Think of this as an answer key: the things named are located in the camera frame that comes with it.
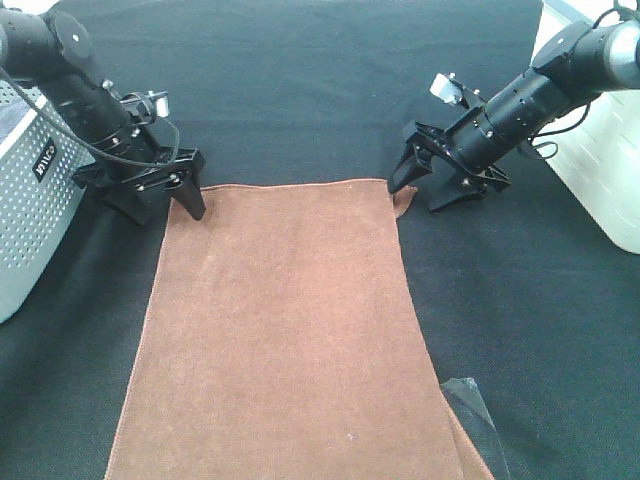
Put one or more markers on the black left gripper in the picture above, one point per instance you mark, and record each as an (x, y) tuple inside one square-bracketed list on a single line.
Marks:
[(178, 177)]

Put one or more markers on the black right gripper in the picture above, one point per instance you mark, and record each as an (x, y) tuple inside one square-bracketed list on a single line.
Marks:
[(470, 148)]

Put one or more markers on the brown towel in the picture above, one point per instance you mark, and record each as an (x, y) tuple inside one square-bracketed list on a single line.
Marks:
[(281, 342)]

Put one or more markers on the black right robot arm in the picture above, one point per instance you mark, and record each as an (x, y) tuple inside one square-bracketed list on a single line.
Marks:
[(571, 70)]

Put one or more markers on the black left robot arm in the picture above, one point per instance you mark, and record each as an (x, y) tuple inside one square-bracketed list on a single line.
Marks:
[(53, 52)]

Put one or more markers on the grey perforated laundry basket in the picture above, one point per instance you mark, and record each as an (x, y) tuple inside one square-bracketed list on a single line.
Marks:
[(38, 201)]

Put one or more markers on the white plastic storage box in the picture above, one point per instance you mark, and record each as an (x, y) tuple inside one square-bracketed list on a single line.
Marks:
[(598, 160)]

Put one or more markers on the grey cloth in basket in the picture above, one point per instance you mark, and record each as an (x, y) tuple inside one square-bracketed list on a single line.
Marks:
[(16, 116)]

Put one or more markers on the black table cloth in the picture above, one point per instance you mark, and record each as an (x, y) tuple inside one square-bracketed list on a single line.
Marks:
[(521, 291)]

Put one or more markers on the clear adhesive tape strip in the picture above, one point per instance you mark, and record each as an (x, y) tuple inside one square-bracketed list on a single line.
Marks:
[(475, 436)]

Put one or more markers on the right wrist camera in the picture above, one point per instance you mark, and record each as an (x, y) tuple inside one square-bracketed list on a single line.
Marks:
[(447, 88)]

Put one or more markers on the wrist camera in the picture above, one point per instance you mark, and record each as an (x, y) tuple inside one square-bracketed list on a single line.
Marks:
[(447, 88), (153, 105)]

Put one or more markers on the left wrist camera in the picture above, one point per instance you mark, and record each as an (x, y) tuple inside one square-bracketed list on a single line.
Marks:
[(153, 105)]

